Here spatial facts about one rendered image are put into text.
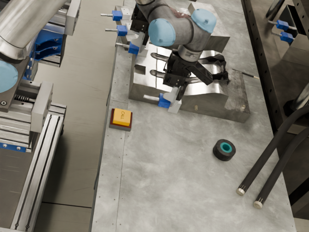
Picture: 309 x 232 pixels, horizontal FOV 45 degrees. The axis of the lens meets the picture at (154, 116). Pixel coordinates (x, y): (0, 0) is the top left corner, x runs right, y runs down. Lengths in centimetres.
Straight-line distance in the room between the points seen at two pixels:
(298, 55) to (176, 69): 105
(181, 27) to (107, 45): 196
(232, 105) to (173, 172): 42
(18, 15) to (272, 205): 104
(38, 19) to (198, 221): 79
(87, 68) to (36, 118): 165
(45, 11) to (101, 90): 182
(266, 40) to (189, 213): 125
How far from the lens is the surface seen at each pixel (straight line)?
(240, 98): 163
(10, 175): 193
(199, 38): 112
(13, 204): 185
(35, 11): 85
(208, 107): 153
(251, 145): 156
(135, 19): 144
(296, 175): 216
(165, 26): 106
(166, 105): 134
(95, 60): 284
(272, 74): 200
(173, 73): 122
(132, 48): 154
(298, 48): 212
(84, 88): 262
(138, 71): 153
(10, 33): 87
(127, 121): 136
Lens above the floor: 185
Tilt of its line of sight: 46 degrees down
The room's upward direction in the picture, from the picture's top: 23 degrees clockwise
